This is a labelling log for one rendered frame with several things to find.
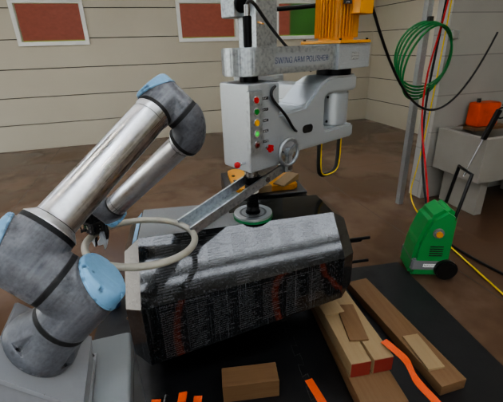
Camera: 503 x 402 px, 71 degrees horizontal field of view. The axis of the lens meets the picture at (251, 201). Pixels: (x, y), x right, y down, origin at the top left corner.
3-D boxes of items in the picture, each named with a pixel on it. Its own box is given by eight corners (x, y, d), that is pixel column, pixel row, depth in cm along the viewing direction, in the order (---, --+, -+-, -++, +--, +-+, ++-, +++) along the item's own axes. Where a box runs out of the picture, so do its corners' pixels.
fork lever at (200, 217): (271, 161, 210) (270, 154, 207) (295, 168, 196) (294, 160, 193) (176, 225, 177) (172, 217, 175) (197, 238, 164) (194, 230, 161)
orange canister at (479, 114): (457, 128, 403) (463, 97, 390) (492, 124, 416) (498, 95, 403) (473, 131, 384) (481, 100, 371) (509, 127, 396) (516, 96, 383)
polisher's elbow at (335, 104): (308, 123, 221) (310, 91, 214) (327, 119, 233) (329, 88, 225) (334, 127, 208) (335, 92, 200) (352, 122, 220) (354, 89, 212)
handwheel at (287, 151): (287, 159, 193) (287, 132, 187) (300, 163, 186) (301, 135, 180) (267, 166, 184) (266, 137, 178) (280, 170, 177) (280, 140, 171)
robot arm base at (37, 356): (69, 386, 90) (95, 359, 89) (-7, 364, 80) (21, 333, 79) (73, 332, 106) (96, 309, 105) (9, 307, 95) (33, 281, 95)
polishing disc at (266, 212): (279, 214, 196) (279, 212, 195) (248, 226, 184) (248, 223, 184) (256, 202, 211) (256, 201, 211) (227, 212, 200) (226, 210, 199)
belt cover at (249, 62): (334, 72, 228) (335, 43, 221) (368, 72, 211) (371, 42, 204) (211, 84, 171) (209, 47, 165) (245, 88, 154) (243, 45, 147)
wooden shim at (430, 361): (402, 337, 216) (402, 336, 215) (417, 335, 217) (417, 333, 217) (428, 371, 193) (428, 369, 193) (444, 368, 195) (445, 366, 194)
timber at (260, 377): (223, 403, 187) (222, 387, 182) (223, 383, 198) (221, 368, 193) (279, 396, 190) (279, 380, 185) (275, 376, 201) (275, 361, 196)
